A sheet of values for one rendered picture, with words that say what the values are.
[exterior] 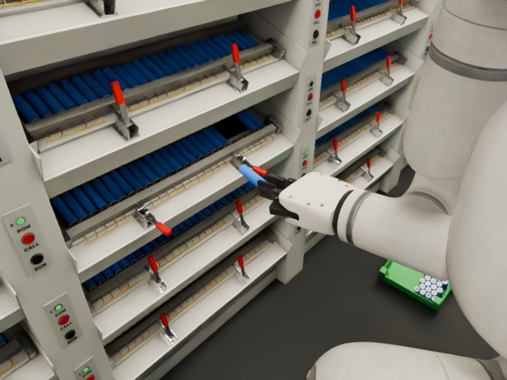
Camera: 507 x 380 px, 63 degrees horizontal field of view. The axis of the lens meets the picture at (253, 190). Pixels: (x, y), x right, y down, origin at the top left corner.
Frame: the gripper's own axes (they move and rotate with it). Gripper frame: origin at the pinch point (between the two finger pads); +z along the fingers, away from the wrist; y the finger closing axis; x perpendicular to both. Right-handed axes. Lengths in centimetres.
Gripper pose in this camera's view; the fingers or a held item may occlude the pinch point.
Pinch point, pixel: (272, 187)
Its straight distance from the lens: 72.8
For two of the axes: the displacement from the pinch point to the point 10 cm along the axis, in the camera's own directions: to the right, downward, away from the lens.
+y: -6.8, 4.3, -5.9
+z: -7.2, -2.7, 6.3
